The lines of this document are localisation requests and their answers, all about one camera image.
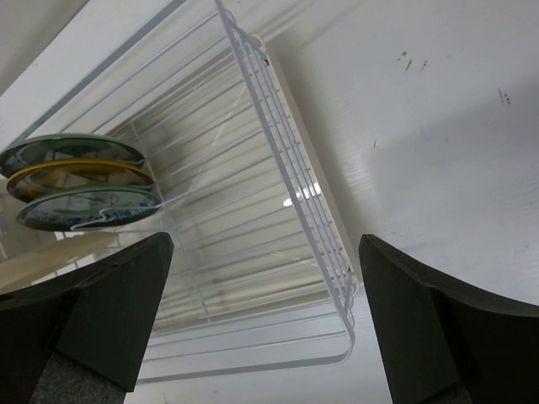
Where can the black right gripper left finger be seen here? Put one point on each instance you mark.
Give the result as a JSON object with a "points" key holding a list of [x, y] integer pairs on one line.
{"points": [[81, 337]]}

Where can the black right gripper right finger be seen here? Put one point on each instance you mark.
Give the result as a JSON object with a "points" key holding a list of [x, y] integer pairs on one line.
{"points": [[443, 340]]}

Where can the teal blue floral plate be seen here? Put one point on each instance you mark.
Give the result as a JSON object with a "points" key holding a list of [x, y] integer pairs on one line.
{"points": [[63, 146], [89, 207]]}

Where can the yellow patterned plate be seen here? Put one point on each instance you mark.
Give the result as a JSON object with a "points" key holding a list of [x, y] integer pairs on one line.
{"points": [[48, 177]]}

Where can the white wire dish rack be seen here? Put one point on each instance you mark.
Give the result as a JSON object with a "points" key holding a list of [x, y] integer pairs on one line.
{"points": [[224, 354]]}

